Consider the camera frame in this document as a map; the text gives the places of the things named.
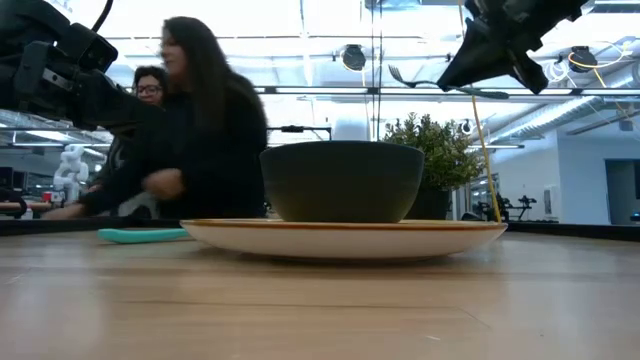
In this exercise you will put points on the person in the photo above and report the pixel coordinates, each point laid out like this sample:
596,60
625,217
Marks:
225,150
150,90

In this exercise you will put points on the person's hand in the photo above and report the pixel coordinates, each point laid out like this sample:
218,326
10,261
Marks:
162,184

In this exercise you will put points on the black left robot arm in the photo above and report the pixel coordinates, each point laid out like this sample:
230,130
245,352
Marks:
25,20

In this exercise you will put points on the black round ceiling fixture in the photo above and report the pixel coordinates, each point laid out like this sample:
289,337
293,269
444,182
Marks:
582,59
354,57

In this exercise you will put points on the black bowl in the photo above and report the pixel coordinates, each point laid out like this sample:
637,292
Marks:
340,180

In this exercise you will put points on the dark exercise equipment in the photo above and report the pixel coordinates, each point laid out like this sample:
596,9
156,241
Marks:
505,205

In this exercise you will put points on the yellow round plate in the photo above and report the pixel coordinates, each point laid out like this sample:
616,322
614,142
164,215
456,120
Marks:
345,242

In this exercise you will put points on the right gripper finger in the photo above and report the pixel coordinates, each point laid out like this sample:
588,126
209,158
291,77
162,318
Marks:
475,55

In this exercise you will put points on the potted green plant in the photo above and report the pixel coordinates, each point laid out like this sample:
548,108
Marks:
440,150

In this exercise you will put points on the white robot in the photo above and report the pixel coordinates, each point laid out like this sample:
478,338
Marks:
70,170

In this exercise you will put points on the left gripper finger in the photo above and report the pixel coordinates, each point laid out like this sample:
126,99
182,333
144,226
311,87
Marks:
120,107

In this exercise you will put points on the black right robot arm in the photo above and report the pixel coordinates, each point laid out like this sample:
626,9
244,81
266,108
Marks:
570,7

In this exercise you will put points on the black stand bar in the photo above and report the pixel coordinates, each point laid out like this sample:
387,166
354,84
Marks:
300,128

